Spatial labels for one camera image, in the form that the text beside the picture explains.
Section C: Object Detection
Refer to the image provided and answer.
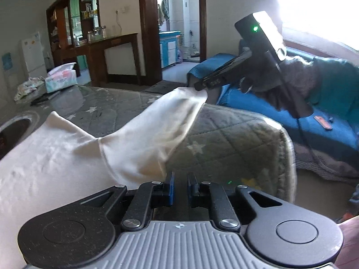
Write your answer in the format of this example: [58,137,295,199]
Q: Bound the white refrigerator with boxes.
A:
[21,31,48,79]

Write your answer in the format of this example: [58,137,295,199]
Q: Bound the person's right hand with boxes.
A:
[241,76,295,113]

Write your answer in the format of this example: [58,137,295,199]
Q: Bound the blue bathroom cabinet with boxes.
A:
[159,31,181,68]

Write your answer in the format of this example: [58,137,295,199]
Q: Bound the blue water bottle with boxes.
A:
[1,53,14,71]

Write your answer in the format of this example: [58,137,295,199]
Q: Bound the bright window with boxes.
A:
[276,0,359,51]

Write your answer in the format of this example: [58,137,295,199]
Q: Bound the wooden doorway frame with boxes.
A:
[139,0,207,87]

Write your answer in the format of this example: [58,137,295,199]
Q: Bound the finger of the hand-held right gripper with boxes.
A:
[193,49,254,91]

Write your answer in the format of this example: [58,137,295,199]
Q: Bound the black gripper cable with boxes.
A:
[265,49,323,163]

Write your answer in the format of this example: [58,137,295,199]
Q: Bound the round black table hotplate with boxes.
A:
[0,111,40,157]

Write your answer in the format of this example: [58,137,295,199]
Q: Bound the dark grey doormat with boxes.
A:
[144,80,186,93]

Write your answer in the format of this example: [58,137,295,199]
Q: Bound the blue sofa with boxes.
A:
[187,53,359,185]

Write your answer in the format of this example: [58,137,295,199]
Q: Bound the crumpled patterned cloth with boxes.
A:
[14,76,47,101]

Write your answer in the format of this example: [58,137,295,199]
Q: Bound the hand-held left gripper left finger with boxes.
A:
[80,171,175,232]

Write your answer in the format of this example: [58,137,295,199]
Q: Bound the pastel tissue box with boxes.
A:
[45,62,77,93]

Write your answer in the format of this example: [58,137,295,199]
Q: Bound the dark wooden sideboard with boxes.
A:
[52,33,141,84]

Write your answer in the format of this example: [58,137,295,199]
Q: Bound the hanging towel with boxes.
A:
[157,0,170,25]

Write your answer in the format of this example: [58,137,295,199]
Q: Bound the pink cloth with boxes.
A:
[335,217,359,269]

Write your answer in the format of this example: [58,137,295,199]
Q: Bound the wooden display cabinet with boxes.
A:
[46,0,101,65]

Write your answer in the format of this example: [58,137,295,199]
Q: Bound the person's right forearm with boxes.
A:
[280,55,359,118]

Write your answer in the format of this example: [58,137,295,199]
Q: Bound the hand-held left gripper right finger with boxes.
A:
[187,172,284,230]

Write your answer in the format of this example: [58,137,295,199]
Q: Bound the white garment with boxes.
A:
[0,86,208,233]

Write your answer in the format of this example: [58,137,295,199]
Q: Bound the small red rectangular object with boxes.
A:
[314,115,334,130]

